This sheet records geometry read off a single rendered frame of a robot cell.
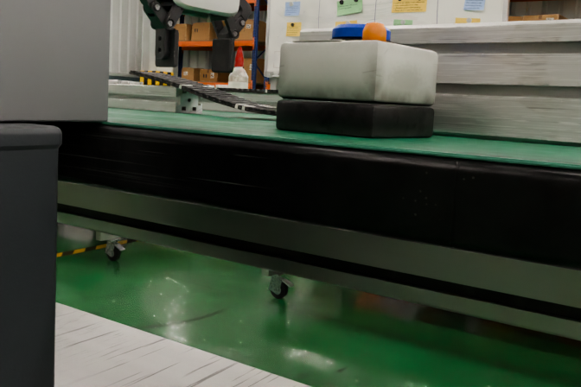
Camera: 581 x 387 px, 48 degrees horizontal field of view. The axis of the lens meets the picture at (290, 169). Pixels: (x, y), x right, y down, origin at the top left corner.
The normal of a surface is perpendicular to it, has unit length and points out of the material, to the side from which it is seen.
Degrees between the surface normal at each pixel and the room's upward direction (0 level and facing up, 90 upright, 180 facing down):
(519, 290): 90
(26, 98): 90
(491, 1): 90
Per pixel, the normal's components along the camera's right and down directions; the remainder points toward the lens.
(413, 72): 0.77, 0.11
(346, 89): -0.64, 0.04
